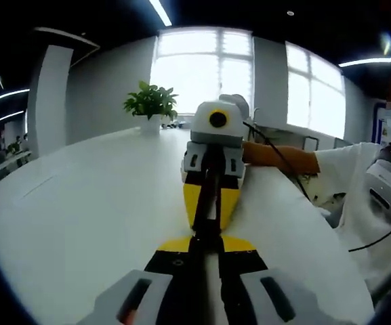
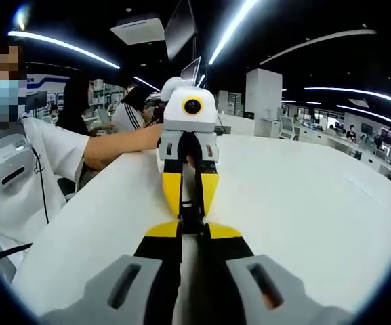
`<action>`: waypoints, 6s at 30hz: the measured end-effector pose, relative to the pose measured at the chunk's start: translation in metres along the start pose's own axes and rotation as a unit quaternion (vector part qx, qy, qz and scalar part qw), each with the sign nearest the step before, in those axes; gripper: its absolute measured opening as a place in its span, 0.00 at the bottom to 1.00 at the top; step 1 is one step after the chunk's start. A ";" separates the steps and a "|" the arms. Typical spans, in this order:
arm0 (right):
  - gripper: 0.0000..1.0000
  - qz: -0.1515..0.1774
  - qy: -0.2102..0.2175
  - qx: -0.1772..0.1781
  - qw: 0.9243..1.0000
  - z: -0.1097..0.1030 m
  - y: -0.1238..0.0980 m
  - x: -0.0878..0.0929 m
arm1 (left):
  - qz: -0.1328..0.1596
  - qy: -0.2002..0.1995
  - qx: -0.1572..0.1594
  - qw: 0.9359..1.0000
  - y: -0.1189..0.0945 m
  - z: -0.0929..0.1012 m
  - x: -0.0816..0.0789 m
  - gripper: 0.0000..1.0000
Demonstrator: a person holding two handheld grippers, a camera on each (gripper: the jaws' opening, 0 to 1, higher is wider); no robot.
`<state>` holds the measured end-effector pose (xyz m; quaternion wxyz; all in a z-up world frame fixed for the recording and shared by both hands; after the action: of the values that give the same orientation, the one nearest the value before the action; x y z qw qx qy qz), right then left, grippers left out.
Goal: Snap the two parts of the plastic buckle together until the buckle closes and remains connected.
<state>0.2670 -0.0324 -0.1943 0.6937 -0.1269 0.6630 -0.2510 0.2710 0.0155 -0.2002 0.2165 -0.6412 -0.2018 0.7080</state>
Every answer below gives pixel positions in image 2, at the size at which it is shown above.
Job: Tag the row of white office desks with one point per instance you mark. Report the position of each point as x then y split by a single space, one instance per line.
351 149

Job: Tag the grey chest-worn device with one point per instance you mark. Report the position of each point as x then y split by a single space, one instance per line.
9 162

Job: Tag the white office chair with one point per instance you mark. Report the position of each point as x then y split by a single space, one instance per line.
288 128

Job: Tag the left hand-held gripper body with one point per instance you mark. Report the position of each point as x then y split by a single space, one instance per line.
188 118

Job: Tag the person's left hand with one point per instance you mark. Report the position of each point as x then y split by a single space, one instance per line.
190 160

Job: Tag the person in white shirt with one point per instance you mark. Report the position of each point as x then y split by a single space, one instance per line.
63 149

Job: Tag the white ceiling air conditioner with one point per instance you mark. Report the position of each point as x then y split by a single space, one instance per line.
137 28

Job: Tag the hanging black display screen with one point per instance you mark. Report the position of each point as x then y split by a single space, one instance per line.
180 28

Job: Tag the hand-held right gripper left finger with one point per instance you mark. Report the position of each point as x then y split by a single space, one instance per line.
127 291

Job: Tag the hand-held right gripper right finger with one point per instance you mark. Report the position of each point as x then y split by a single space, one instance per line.
263 291

